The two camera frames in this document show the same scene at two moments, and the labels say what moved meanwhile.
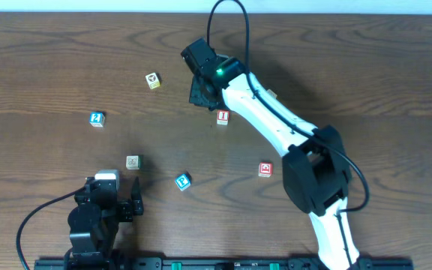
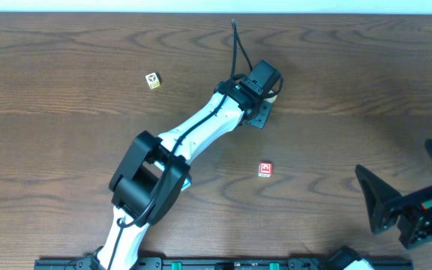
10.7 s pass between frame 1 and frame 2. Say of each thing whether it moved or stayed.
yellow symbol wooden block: stayed
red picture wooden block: stayed
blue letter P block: stayed
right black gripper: moved
